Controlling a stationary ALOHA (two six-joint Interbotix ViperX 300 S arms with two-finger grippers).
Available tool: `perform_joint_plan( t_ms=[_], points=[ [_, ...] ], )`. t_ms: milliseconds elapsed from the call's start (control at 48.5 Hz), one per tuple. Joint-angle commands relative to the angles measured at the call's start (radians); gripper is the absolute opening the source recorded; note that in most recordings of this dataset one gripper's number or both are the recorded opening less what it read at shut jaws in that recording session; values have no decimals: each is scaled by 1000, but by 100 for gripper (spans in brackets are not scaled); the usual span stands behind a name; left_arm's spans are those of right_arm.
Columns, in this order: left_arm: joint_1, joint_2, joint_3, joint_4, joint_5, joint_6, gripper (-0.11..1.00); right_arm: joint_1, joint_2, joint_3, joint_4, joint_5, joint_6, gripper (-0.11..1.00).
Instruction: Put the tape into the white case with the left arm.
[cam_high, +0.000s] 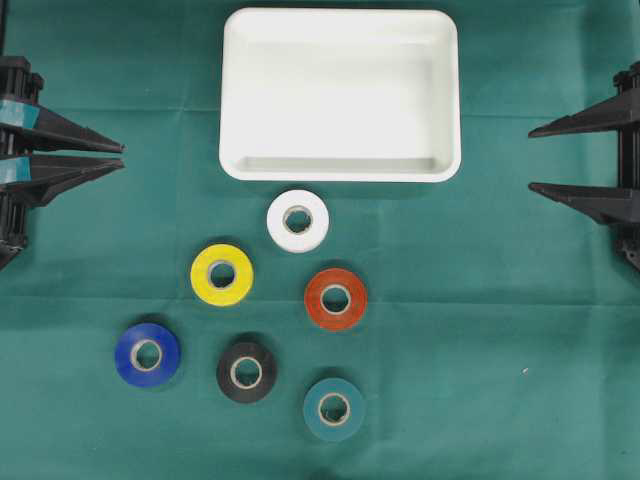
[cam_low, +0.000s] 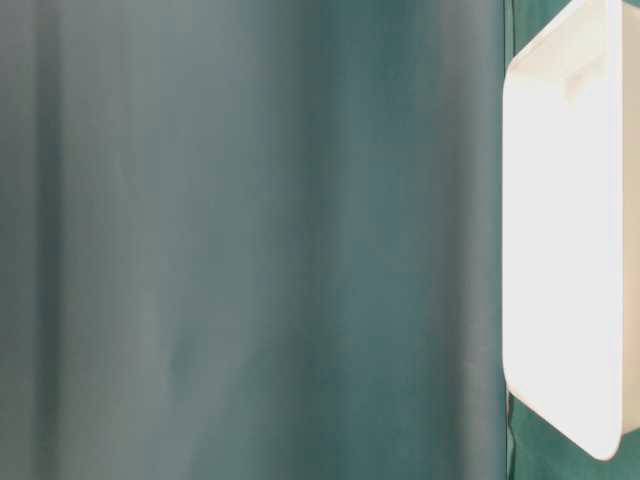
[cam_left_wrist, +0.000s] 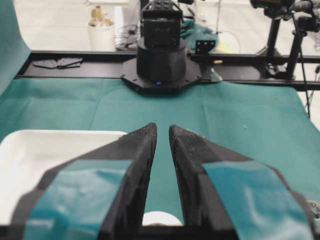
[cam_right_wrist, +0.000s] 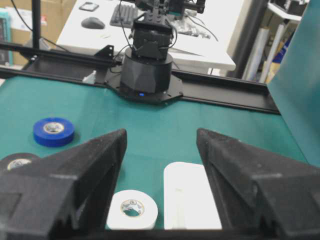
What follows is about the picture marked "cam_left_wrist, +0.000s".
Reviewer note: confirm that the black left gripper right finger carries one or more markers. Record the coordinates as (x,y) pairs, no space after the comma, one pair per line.
(231,196)

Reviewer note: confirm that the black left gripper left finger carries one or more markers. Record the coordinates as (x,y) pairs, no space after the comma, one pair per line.
(96,196)

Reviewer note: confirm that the white tape roll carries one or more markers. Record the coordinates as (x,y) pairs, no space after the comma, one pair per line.
(160,218)

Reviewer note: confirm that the white plastic tray case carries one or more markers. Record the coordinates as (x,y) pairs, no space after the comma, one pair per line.
(25,155)

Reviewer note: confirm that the green table cloth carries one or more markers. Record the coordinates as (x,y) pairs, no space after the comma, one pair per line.
(268,124)

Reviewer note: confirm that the white bucket with items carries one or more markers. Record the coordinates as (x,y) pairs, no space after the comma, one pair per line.
(101,31)

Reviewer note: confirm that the black flat bracket plates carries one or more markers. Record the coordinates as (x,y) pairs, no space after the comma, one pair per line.
(62,63)

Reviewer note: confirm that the black aluminium frame rail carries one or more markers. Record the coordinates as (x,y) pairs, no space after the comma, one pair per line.
(247,69)

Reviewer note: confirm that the black camera tripod stand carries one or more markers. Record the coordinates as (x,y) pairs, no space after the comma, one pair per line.
(291,21)

